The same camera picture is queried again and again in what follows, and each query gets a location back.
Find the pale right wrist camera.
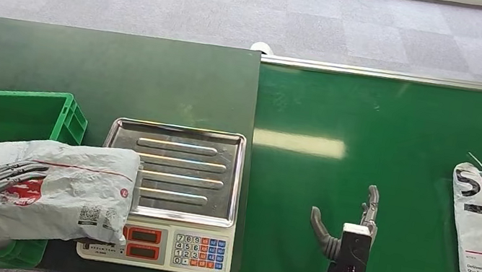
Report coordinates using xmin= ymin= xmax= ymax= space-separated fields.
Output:
xmin=335 ymin=221 xmax=375 ymax=272

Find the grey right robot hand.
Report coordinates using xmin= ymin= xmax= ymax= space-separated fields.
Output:
xmin=304 ymin=176 xmax=385 ymax=268

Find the grey package with red print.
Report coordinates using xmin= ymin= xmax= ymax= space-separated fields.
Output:
xmin=0 ymin=128 xmax=147 ymax=259

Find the green conveyor belt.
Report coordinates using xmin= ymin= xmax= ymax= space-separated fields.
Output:
xmin=214 ymin=44 xmax=482 ymax=272

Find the white roller end cap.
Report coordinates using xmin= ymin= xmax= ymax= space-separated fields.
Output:
xmin=249 ymin=40 xmax=276 ymax=57

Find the steel-tray weighing scale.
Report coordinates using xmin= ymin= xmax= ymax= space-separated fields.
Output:
xmin=74 ymin=111 xmax=253 ymax=272

